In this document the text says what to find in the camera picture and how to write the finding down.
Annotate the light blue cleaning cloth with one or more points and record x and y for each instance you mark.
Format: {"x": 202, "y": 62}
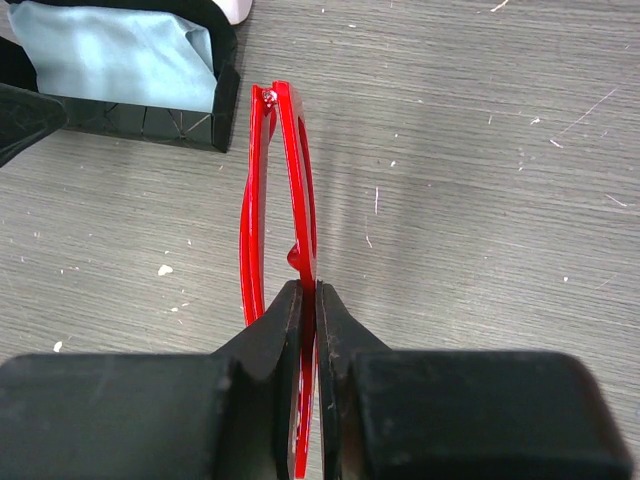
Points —
{"x": 124, "y": 56}

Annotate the black sunglasses case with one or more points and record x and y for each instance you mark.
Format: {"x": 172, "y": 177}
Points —
{"x": 161, "y": 125}

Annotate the red sunglasses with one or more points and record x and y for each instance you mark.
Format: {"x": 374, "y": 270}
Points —
{"x": 280, "y": 105}

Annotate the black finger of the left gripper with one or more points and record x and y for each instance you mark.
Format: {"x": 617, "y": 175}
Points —
{"x": 26, "y": 118}

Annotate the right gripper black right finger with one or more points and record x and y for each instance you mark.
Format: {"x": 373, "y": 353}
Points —
{"x": 457, "y": 414}

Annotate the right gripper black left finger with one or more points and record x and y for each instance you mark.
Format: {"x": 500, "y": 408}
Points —
{"x": 230, "y": 414}

